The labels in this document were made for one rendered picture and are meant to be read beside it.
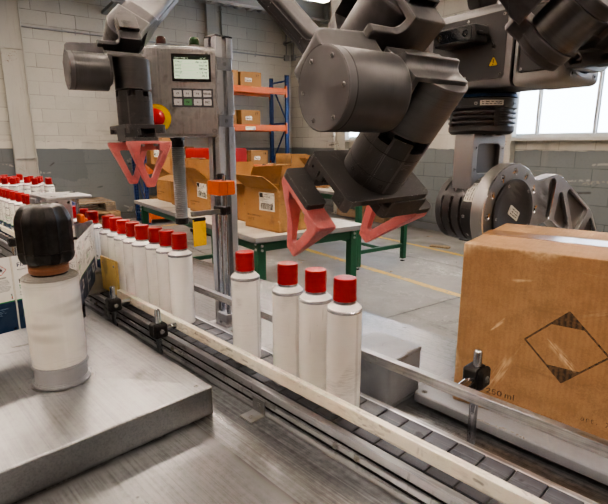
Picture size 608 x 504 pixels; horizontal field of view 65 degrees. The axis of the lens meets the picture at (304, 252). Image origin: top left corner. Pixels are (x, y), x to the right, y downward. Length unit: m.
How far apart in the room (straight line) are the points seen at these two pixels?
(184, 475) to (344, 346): 0.28
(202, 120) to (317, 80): 0.78
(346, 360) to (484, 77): 0.62
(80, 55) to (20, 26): 7.81
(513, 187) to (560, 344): 0.38
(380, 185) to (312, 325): 0.36
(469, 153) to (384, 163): 0.66
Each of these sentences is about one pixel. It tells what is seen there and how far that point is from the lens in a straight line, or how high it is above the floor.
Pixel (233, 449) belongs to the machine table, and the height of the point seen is 0.83.
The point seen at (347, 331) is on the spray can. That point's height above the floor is 1.01.
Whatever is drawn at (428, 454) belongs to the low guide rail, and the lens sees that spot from 0.64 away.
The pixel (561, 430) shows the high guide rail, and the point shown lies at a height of 0.96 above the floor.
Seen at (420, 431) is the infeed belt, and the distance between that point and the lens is 0.73.
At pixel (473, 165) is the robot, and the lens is 1.06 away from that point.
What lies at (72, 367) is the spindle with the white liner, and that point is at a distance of 0.89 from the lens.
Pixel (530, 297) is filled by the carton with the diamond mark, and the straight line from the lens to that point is 0.78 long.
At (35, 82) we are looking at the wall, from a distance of 8.65.
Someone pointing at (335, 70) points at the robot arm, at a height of 1.32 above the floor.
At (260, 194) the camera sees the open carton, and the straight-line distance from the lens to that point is 2.81.
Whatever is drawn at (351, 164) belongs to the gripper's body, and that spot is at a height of 1.25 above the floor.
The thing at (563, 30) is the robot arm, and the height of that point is 1.42.
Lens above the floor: 1.27
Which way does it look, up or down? 13 degrees down
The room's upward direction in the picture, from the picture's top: straight up
